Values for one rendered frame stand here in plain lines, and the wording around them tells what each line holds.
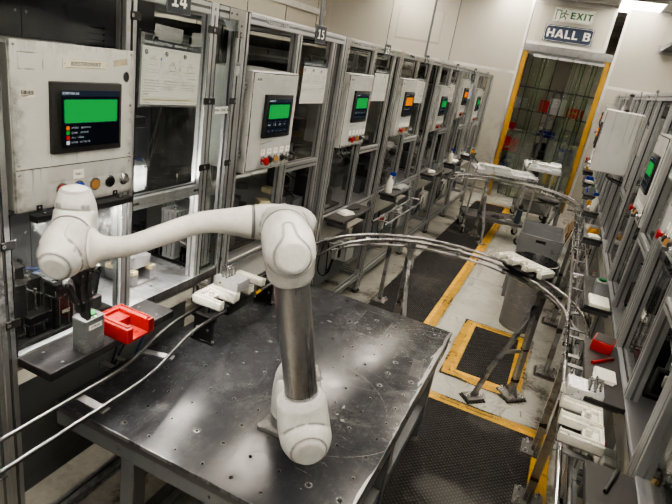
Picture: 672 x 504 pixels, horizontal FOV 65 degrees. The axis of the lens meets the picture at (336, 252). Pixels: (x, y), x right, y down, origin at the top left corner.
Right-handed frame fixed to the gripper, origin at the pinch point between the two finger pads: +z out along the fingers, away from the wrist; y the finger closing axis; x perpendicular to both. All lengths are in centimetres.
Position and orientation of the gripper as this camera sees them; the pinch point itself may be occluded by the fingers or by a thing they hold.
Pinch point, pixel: (85, 308)
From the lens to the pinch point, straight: 178.5
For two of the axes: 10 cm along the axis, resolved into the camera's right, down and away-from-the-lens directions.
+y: -4.7, 4.0, -7.9
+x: 8.6, 3.9, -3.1
